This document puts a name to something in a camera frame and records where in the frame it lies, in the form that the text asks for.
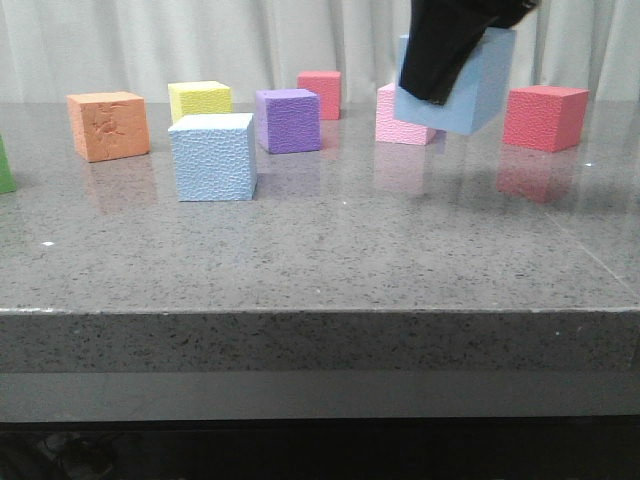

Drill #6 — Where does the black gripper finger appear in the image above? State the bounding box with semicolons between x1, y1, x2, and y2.
399;0;538;106

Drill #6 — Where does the light blue foam block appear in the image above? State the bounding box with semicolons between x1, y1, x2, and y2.
394;28;516;135
168;113;257;202

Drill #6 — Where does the pink foam block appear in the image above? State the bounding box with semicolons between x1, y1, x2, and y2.
375;83;446;146

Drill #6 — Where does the back red foam block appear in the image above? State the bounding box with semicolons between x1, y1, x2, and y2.
297;70;342;120

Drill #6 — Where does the red foam block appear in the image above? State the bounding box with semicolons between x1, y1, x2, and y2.
502;85;590;152
297;70;342;120

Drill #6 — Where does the right red foam block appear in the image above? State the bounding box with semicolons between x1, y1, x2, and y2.
502;85;590;152

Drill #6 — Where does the front purple foam block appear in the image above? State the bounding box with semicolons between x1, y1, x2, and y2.
255;89;322;154

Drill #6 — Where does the yellow foam block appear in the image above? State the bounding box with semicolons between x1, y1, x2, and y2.
167;81;233;124

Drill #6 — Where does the orange foam block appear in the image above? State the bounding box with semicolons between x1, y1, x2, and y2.
66;91;151;162

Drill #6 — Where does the white curtain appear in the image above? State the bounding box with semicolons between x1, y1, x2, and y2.
1;1;639;103

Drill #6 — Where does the green foam block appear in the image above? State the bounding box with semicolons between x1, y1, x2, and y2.
0;138;17;194

